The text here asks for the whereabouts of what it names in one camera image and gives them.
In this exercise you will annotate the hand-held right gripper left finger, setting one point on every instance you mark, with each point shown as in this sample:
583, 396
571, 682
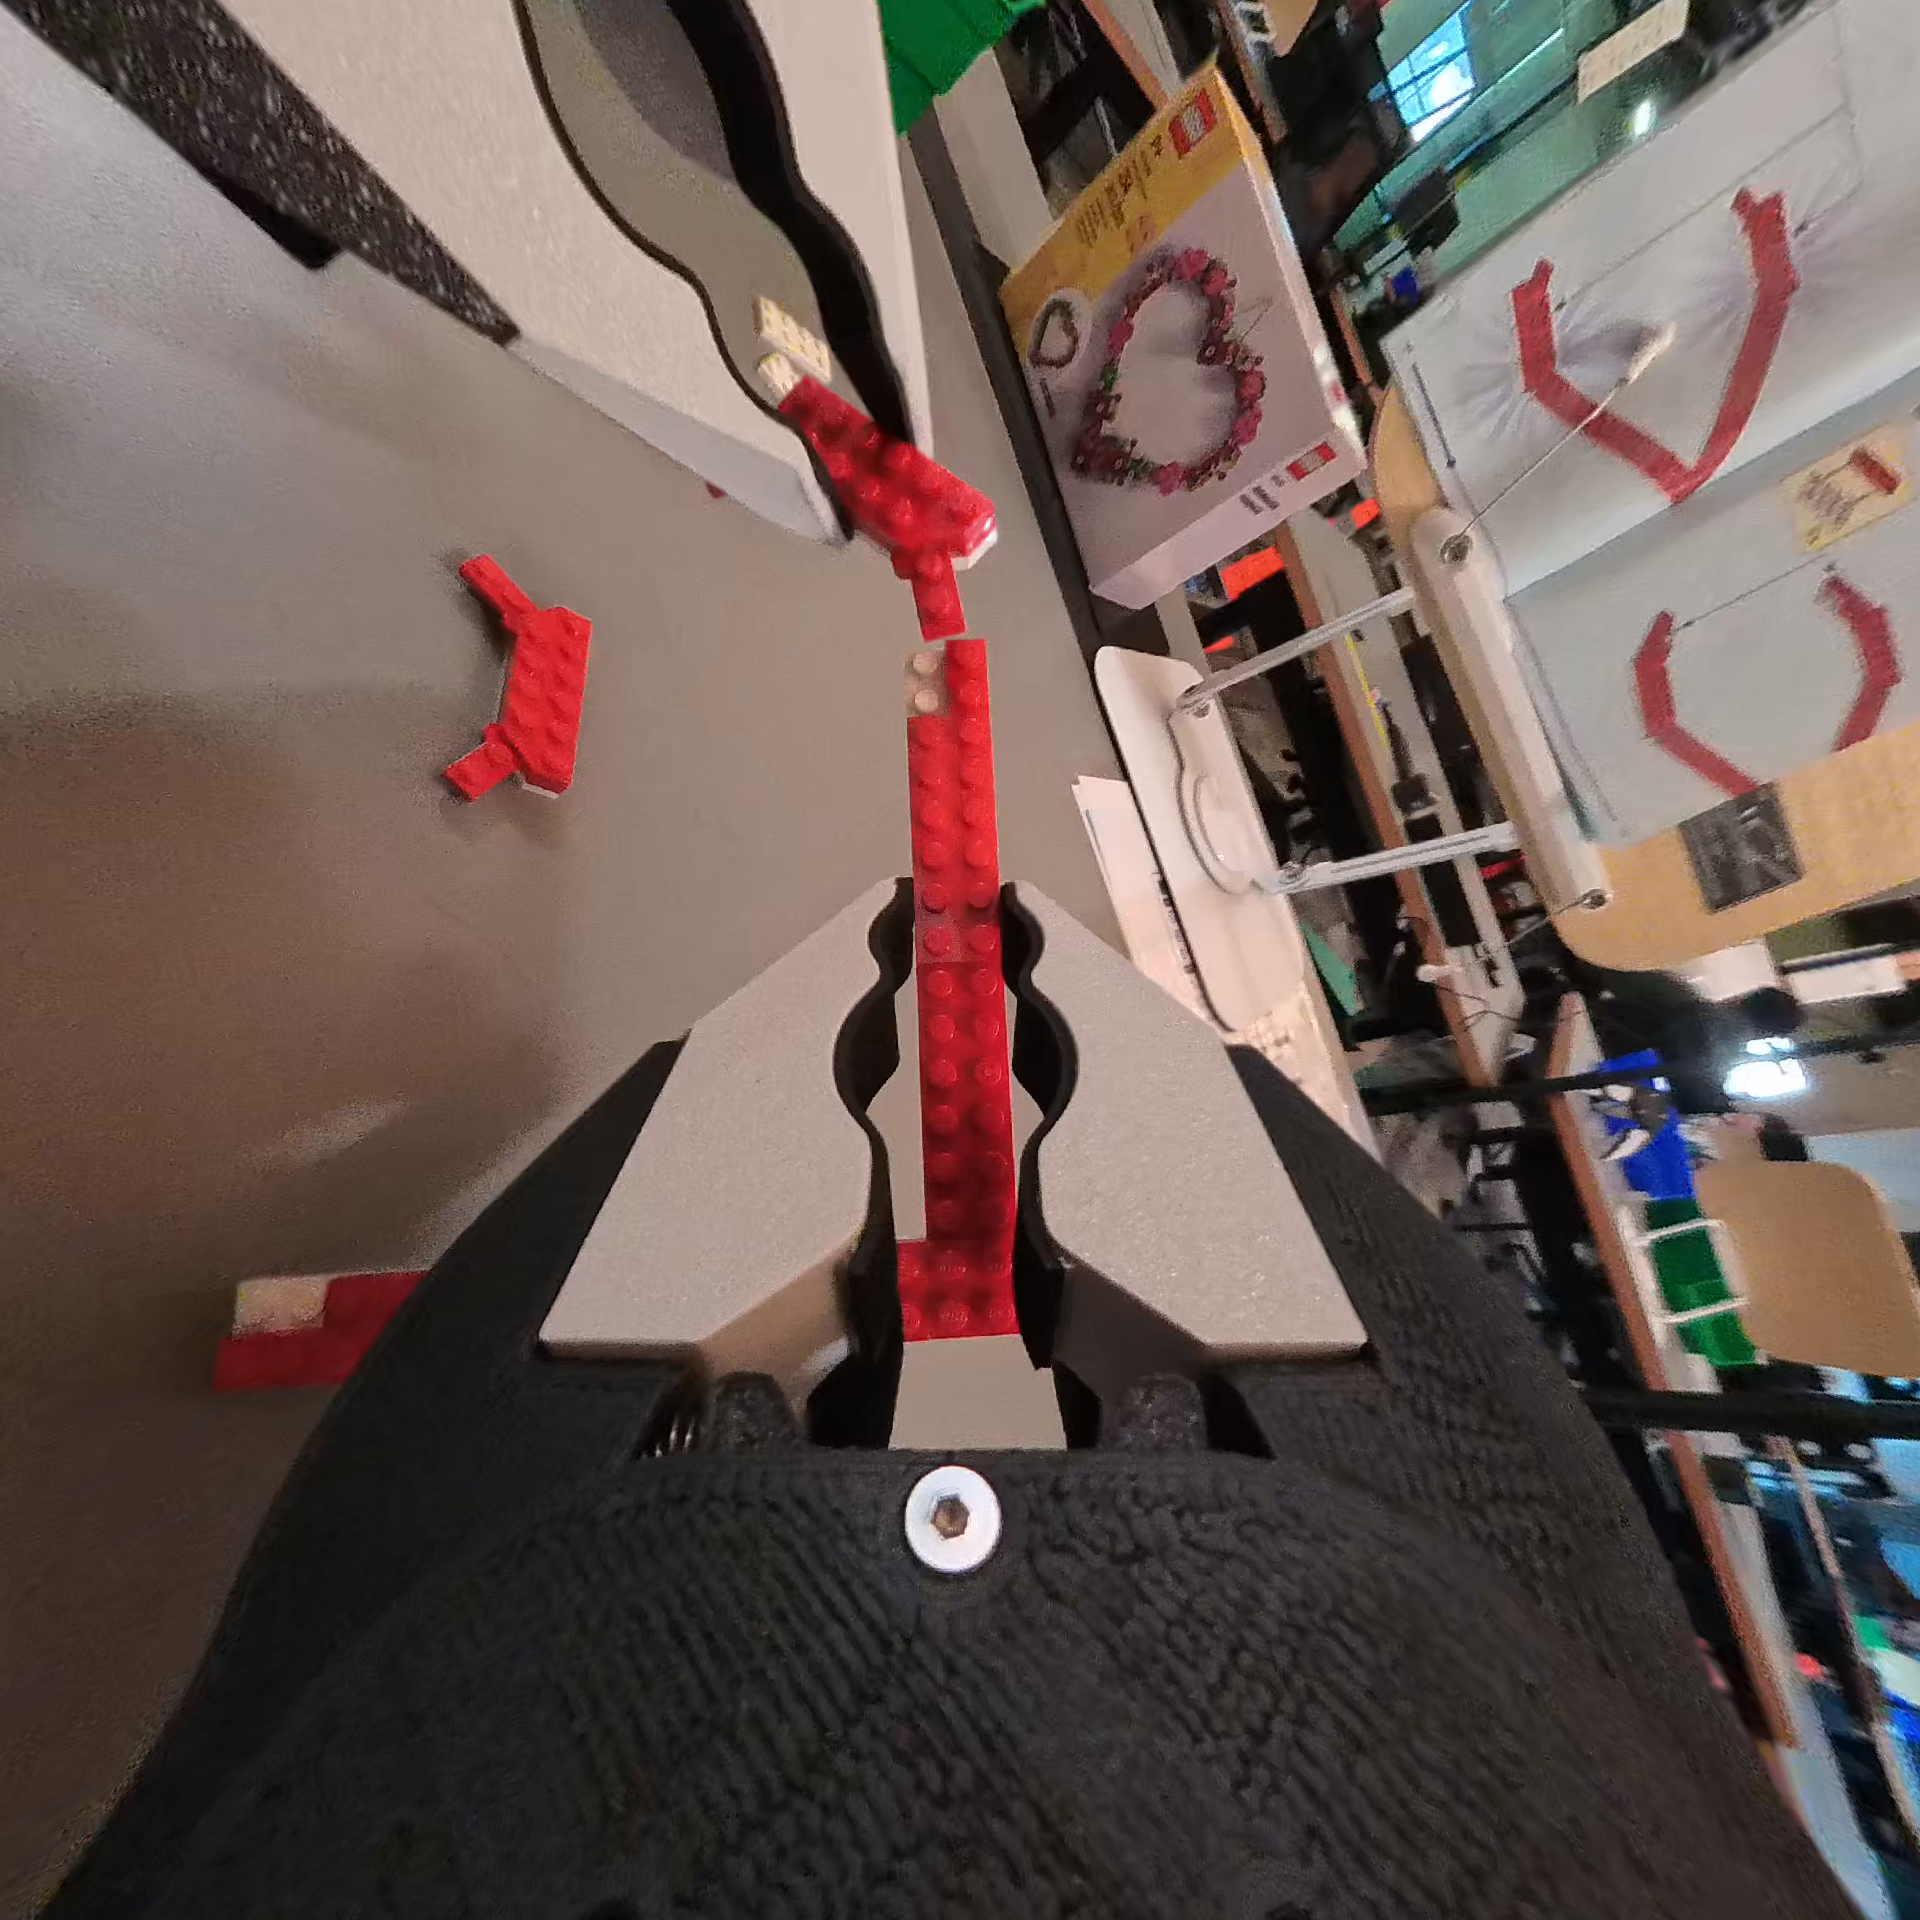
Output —
724, 1166

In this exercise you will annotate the red L-shaped Lego assembly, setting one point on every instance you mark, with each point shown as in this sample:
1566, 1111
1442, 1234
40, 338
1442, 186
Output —
963, 814

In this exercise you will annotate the green panel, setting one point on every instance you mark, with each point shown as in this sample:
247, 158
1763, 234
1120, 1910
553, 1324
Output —
949, 46

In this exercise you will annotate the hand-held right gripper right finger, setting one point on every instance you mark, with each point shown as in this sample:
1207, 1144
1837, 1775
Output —
1183, 1183

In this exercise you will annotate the white booth with red tape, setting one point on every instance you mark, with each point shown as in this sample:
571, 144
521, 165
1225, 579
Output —
1626, 632

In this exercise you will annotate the green crate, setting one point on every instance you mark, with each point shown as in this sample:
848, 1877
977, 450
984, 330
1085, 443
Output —
1697, 1291

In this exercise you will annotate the yellow and white lego box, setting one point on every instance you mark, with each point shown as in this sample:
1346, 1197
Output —
1183, 195

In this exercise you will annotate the white paper sheet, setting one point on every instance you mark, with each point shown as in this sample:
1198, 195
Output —
1120, 868

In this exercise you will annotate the red and white lego wedge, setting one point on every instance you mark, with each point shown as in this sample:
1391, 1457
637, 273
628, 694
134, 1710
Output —
883, 480

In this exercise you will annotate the white stand with metal rods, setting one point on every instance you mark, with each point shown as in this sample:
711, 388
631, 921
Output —
1155, 778

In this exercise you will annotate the red and white lego block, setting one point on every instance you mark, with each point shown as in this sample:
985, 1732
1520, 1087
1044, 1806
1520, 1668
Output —
303, 1356

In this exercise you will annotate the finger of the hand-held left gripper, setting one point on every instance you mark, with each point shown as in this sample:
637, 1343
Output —
658, 137
451, 146

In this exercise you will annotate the wooden chair back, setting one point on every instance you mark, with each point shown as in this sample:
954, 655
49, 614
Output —
1819, 1256

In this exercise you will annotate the red lego bracket piece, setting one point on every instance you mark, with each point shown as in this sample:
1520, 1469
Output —
544, 708

